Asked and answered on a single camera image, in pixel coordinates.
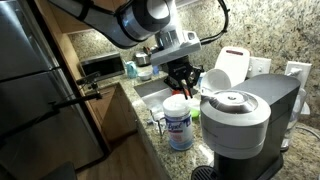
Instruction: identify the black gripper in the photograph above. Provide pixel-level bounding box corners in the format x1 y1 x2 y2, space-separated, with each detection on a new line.
165 56 204 100

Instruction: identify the white Lysol wipes canister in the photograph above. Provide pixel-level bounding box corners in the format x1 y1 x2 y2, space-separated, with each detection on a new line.
162 94 193 151

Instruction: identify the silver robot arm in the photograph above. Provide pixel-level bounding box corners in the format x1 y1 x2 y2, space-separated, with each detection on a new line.
49 0 201 98

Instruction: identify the blue and white bottle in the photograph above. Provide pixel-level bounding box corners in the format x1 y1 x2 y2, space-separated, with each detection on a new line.
153 66 159 75

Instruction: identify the green plastic lid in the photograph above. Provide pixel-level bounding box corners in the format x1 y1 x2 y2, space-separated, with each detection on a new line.
190 108 200 119

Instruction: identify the stainless steel sink basin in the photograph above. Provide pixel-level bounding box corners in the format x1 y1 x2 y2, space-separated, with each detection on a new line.
134 79 172 111

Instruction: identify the small white bowl by sink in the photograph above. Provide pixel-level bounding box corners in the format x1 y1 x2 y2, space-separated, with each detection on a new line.
138 72 152 81

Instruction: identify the silver toaster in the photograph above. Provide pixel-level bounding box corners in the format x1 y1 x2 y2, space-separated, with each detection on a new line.
134 52 150 67

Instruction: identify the white cutting board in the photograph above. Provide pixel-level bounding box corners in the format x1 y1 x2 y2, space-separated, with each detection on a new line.
215 46 250 86

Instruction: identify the teal dish soap bottle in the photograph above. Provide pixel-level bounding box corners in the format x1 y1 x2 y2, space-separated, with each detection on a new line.
126 61 137 79

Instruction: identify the grey and black coffee machine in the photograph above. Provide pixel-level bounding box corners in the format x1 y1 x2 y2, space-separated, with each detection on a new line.
191 74 300 180

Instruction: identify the black microwave oven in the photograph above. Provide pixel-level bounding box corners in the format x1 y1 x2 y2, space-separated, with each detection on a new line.
80 51 125 79

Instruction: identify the white outlet with plug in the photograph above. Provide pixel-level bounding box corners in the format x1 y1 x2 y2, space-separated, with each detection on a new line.
285 61 311 88

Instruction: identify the clear water tank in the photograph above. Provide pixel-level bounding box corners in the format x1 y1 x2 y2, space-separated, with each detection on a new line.
281 88 307 152

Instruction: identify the stainless steel refrigerator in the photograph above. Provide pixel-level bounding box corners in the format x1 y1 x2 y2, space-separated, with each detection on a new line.
0 0 105 180

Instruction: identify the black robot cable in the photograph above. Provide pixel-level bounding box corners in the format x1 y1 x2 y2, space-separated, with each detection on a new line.
199 0 231 47

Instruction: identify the white wall outlet plate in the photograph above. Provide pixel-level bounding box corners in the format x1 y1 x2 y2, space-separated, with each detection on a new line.
247 57 271 78

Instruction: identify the black camera on stand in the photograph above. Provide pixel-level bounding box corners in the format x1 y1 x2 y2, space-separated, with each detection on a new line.
52 71 102 111

